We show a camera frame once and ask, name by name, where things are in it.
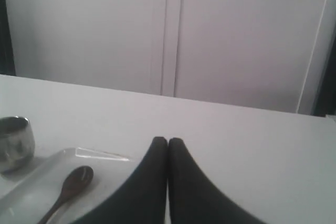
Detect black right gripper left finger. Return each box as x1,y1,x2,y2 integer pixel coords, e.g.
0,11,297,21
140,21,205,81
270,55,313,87
74,136,168,223

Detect dark window frame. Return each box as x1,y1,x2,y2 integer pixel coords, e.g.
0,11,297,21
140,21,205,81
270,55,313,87
0,0,16,76

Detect brown wooden spoon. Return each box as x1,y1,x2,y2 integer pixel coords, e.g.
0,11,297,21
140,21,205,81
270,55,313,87
38,166,94,224

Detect white cabinet doors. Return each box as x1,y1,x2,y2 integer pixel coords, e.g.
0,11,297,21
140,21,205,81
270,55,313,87
5,0,335,114

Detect small steel cup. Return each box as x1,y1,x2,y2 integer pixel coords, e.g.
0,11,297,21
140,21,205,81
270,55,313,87
1,116,35,174

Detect white plastic tray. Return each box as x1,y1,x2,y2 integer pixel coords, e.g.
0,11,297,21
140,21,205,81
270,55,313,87
1,147,139,223

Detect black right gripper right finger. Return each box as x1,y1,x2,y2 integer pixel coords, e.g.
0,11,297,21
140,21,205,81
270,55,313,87
167,138,263,223

